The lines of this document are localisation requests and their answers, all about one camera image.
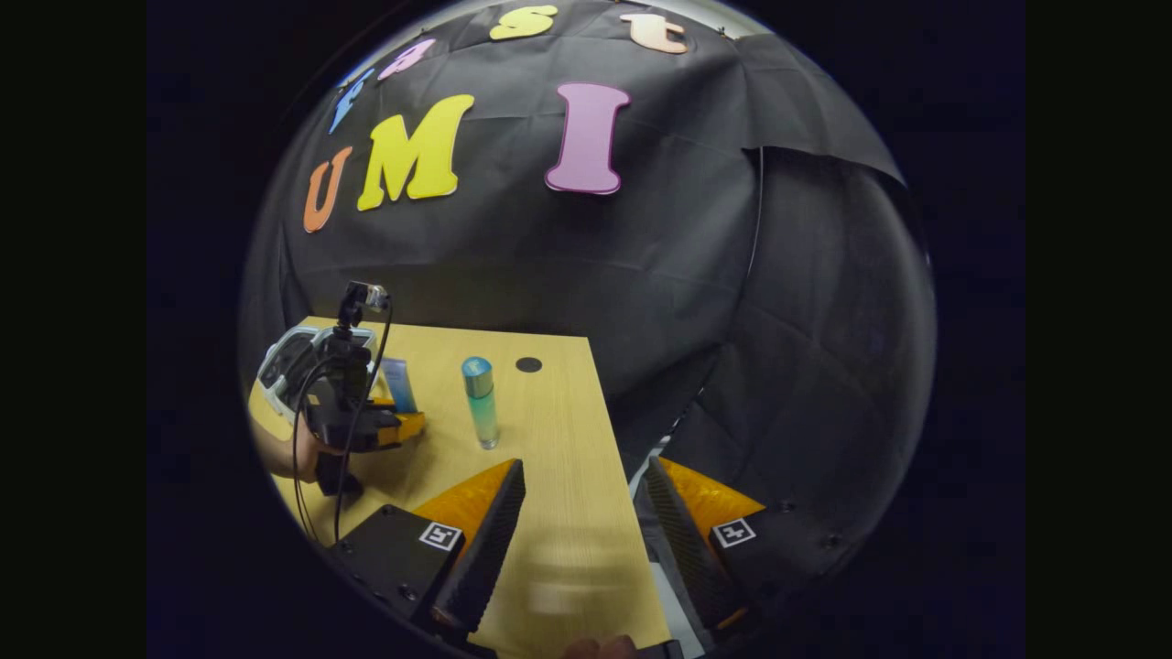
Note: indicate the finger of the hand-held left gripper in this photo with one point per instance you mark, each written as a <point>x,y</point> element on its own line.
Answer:
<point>403,428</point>

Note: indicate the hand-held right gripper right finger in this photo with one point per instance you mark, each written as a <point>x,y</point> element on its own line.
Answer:
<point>689,558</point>

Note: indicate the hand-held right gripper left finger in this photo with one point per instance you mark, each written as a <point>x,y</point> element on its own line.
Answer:
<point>485,558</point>

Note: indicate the green blue skin care bottle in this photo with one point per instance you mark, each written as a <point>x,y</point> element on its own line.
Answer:
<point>480,403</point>

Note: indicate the black backdrop cloth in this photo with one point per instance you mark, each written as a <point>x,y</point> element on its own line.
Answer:
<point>568,275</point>

